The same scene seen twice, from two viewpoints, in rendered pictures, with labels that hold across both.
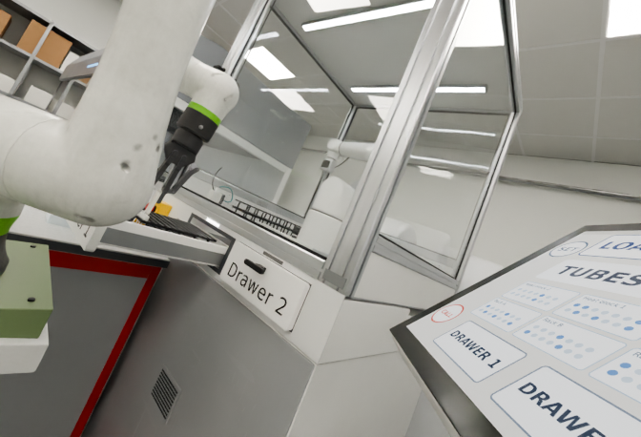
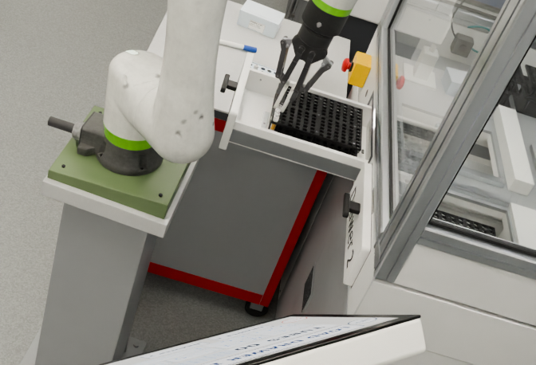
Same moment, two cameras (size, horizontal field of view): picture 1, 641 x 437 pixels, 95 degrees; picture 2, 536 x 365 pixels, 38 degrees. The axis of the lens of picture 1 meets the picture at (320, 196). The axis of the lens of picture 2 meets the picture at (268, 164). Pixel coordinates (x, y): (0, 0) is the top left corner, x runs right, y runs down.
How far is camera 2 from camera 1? 117 cm
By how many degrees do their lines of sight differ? 59
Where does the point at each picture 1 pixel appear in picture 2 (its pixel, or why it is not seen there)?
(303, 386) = not seen: hidden behind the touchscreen
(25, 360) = (157, 229)
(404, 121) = (468, 92)
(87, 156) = (159, 127)
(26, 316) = (155, 206)
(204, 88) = not seen: outside the picture
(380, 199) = (419, 189)
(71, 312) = (252, 179)
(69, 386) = (259, 244)
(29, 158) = (140, 121)
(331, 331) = (360, 304)
